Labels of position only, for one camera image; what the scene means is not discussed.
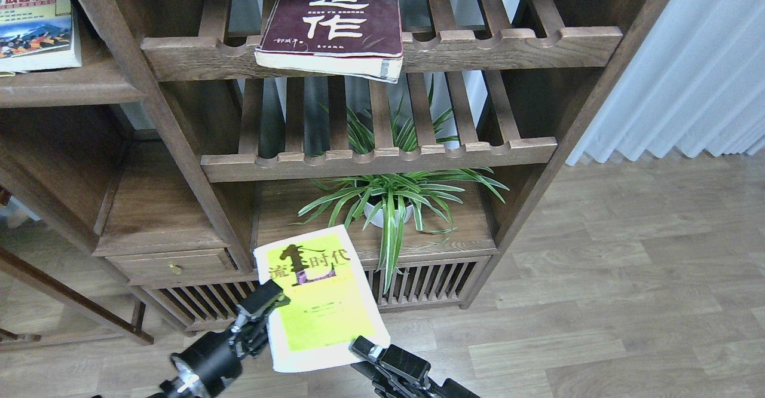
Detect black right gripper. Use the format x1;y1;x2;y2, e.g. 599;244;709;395
350;336;480;397

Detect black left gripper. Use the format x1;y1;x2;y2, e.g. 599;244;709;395
169;279;290;397

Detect yellow green cover book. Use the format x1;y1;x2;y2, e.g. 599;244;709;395
253;225;391;373

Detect maroon book white characters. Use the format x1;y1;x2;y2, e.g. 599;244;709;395
254;0;403;83

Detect colourful 300 paperback book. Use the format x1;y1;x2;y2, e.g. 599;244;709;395
1;0;74;61

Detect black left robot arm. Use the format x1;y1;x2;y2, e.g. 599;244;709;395
153;280;290;397

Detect left slatted cabinet door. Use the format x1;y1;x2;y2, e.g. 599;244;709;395
143;275;259;332

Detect slatted cabinet door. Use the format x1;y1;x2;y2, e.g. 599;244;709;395
364;256;490;313
143;275;259;332

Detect wooden drawer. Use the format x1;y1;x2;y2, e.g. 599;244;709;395
107;248;235;279

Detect right slatted cabinet door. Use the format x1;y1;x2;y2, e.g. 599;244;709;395
364;256;490;313

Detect white plant pot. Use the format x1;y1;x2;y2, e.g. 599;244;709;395
363;202;414;229

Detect green spider plant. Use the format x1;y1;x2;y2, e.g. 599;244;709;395
291;75;510;295

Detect dark wooden bookshelf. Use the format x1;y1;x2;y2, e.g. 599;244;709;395
2;0;669;333

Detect white book under paperback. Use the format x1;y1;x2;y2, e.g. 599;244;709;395
1;13;82;73

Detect white pleated curtain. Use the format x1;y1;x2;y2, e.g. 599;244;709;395
567;0;764;166

